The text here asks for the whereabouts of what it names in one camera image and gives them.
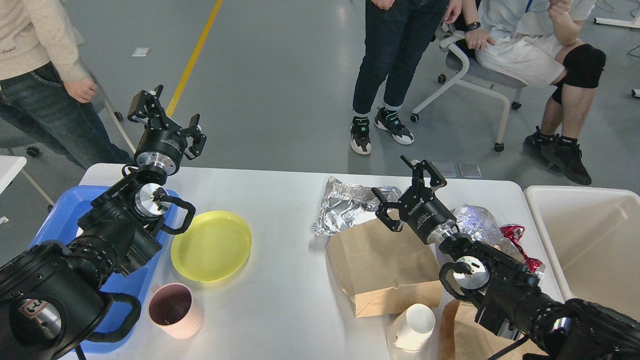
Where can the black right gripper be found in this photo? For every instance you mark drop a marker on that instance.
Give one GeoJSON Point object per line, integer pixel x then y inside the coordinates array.
{"type": "Point", "coordinates": [425, 212]}

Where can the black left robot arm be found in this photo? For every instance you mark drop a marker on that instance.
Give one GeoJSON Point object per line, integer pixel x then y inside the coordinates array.
{"type": "Point", "coordinates": [51, 294]}

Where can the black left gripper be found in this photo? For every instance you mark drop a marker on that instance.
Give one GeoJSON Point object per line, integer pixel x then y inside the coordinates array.
{"type": "Point", "coordinates": [159, 147]}

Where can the yellow plastic plate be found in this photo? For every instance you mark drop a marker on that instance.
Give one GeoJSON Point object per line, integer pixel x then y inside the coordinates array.
{"type": "Point", "coordinates": [216, 244]}

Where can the brown paper bag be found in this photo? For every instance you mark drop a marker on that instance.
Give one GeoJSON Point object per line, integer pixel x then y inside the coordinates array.
{"type": "Point", "coordinates": [382, 271]}
{"type": "Point", "coordinates": [461, 338]}

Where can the white paper cup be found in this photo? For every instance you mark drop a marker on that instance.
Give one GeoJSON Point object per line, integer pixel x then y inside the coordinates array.
{"type": "Point", "coordinates": [408, 335]}

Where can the crumpled foil ball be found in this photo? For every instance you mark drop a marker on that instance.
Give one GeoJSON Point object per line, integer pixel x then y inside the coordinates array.
{"type": "Point", "coordinates": [478, 222]}

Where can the beige plastic bin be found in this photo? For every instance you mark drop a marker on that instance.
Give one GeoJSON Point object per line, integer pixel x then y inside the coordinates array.
{"type": "Point", "coordinates": [592, 239]}

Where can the seated person in white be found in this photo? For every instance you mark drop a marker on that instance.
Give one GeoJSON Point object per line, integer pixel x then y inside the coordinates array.
{"type": "Point", "coordinates": [537, 42]}

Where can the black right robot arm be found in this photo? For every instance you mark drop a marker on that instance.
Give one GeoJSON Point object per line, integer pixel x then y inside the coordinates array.
{"type": "Point", "coordinates": [505, 292]}

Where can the person in beige sweater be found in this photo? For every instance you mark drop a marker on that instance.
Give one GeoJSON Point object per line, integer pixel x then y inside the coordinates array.
{"type": "Point", "coordinates": [41, 31]}

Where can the crumpled aluminium foil sheet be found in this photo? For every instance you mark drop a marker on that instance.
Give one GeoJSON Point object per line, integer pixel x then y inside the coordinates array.
{"type": "Point", "coordinates": [343, 206]}

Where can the pink ribbed mug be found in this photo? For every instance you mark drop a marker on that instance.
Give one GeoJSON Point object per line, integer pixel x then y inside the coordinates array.
{"type": "Point", "coordinates": [174, 309]}

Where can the white side table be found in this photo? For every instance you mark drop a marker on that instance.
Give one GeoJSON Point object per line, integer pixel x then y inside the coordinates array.
{"type": "Point", "coordinates": [10, 166]}

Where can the person in dark jeans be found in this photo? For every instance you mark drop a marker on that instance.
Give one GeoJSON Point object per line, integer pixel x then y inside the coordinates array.
{"type": "Point", "coordinates": [397, 33]}

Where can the white grey office chair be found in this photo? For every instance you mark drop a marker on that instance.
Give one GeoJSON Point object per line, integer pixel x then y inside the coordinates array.
{"type": "Point", "coordinates": [463, 69]}

